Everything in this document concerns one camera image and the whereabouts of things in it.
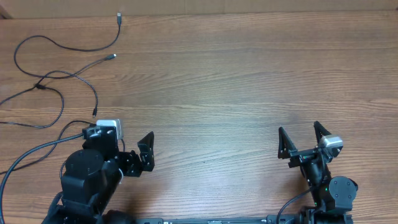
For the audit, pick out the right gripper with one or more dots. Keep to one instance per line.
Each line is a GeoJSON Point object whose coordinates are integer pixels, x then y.
{"type": "Point", "coordinates": [286, 149]}

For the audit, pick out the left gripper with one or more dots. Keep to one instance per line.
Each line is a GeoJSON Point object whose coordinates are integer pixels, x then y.
{"type": "Point", "coordinates": [134, 167]}

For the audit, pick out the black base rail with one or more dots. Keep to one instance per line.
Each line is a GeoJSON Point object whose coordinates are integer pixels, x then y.
{"type": "Point", "coordinates": [270, 219]}

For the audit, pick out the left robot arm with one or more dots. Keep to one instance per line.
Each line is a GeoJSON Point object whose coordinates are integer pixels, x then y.
{"type": "Point", "coordinates": [92, 175]}

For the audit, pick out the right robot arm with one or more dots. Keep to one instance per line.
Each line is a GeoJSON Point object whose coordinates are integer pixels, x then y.
{"type": "Point", "coordinates": [332, 196]}

